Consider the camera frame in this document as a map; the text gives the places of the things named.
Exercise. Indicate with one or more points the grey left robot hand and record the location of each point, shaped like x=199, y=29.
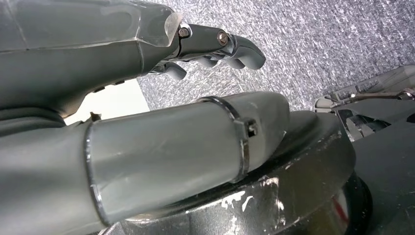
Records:
x=81, y=55

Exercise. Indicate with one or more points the white flat panel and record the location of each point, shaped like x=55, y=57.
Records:
x=110, y=102

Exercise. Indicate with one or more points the black scuffed robot body shell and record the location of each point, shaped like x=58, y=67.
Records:
x=291, y=194

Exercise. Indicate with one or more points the grey machine part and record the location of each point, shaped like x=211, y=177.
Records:
x=373, y=86

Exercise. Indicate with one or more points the black flat robot panel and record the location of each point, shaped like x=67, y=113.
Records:
x=389, y=168

